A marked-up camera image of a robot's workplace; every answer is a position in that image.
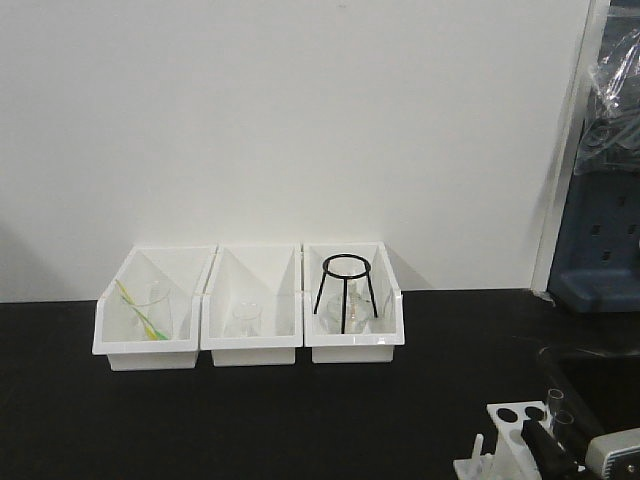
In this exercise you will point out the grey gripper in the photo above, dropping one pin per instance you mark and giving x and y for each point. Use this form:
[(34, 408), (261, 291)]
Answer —
[(610, 456)]

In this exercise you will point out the clear glass test tube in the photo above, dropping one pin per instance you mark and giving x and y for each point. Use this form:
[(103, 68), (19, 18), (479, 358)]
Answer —
[(553, 403), (562, 423)]

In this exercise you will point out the white test tube rack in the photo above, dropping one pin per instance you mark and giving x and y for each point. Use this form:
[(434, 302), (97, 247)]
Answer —
[(511, 458)]

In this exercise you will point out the blue-grey pegboard drying rack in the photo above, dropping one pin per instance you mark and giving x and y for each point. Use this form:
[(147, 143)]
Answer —
[(595, 267)]

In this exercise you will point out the black lab sink basin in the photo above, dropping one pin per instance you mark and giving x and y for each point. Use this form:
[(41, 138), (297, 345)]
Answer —
[(600, 388)]

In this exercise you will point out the clear glass flask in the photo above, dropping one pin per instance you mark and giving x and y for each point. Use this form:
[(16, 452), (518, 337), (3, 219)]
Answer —
[(352, 310)]

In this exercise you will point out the white right storage bin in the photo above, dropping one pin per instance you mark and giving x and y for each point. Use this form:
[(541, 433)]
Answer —
[(353, 305)]

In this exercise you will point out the white storage bin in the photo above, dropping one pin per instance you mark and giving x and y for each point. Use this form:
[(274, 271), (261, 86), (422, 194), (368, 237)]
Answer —
[(270, 275), (353, 305), (118, 335)]

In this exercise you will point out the plastic bag of pegs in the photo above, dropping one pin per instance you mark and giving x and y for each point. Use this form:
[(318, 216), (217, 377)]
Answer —
[(610, 136)]

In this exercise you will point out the clear glass beaker middle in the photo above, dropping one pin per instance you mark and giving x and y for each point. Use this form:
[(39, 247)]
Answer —
[(244, 320)]

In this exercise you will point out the clear glass beaker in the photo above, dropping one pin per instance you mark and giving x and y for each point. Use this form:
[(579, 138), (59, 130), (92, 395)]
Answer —
[(160, 313), (244, 320)]

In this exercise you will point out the white middle storage bin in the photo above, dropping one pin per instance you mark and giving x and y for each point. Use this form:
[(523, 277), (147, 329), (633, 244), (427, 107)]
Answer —
[(270, 275)]

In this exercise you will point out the clear glass beaker left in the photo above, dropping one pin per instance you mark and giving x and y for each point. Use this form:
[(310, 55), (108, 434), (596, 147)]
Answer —
[(160, 313)]

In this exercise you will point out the white left storage bin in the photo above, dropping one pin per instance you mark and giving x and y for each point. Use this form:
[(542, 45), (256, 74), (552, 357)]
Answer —
[(118, 335)]

